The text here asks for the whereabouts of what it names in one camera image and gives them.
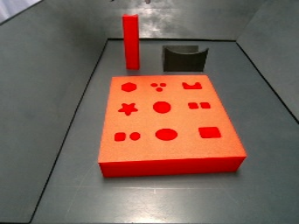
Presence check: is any orange foam shape board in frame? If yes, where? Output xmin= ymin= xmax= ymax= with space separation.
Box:
xmin=97 ymin=75 xmax=247 ymax=178

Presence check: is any black curved fixture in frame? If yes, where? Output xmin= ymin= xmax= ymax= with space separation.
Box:
xmin=163 ymin=45 xmax=209 ymax=72

